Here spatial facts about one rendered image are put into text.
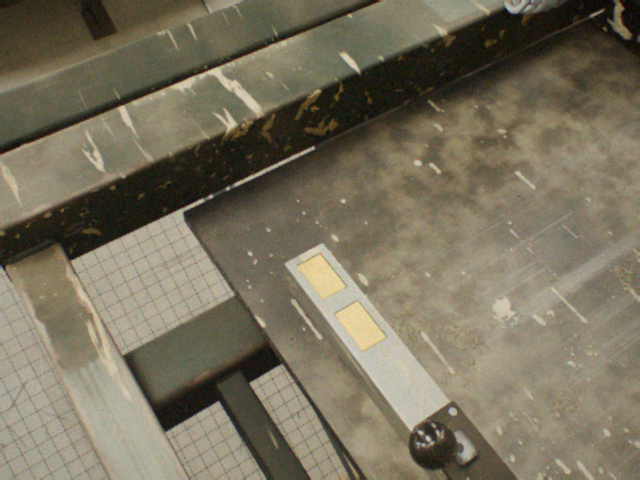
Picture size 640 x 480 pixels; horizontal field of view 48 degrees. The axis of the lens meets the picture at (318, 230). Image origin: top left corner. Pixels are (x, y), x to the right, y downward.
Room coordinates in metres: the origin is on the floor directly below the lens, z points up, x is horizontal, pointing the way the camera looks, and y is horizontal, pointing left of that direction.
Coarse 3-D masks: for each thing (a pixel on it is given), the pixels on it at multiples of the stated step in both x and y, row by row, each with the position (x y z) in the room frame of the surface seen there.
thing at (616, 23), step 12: (612, 0) 1.03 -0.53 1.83; (624, 0) 1.02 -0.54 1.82; (636, 0) 1.00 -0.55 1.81; (612, 12) 1.04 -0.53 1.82; (624, 12) 1.03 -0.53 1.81; (636, 12) 1.01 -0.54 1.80; (600, 24) 1.07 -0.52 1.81; (612, 24) 1.05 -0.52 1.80; (624, 24) 1.04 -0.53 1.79; (636, 24) 1.02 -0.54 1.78; (624, 36) 1.04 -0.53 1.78; (636, 36) 1.03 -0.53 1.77; (636, 48) 1.04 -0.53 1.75
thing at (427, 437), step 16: (416, 432) 0.55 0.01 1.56; (432, 432) 0.54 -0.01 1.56; (448, 432) 0.54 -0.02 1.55; (416, 448) 0.54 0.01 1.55; (432, 448) 0.53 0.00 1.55; (448, 448) 0.54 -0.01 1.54; (464, 448) 0.63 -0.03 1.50; (432, 464) 0.54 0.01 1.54; (448, 464) 0.54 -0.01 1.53; (464, 464) 0.63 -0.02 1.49
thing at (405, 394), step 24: (288, 264) 0.76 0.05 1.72; (336, 264) 0.77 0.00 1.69; (312, 288) 0.75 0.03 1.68; (312, 312) 0.76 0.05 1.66; (336, 312) 0.73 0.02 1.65; (336, 336) 0.72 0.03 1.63; (360, 360) 0.70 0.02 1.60; (384, 360) 0.70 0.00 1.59; (408, 360) 0.70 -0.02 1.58; (360, 384) 0.73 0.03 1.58; (384, 384) 0.69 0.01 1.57; (408, 384) 0.69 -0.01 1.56; (432, 384) 0.69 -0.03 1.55; (384, 408) 0.70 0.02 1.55; (408, 408) 0.67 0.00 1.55; (432, 408) 0.68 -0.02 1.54; (408, 432) 0.67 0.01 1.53
